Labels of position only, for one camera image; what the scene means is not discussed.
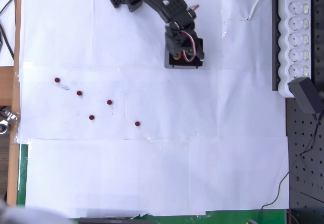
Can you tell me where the thin black adapter cable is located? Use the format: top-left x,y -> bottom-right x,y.
260,112 -> 322,211

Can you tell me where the black flat device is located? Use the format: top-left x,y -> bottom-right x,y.
77,217 -> 155,224

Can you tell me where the black pegboard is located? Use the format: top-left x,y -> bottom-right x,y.
285,0 -> 324,224

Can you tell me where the black box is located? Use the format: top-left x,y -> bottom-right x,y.
164,38 -> 205,69

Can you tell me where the white paper table cover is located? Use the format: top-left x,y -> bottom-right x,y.
16,0 -> 291,219

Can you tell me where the black power adapter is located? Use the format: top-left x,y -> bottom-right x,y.
288,77 -> 318,116

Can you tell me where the white blurred object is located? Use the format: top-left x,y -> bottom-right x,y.
0,200 -> 69,224

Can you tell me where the green cutting mat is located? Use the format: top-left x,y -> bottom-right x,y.
17,144 -> 289,224

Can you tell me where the metal clamp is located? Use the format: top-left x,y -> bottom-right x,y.
0,109 -> 20,134

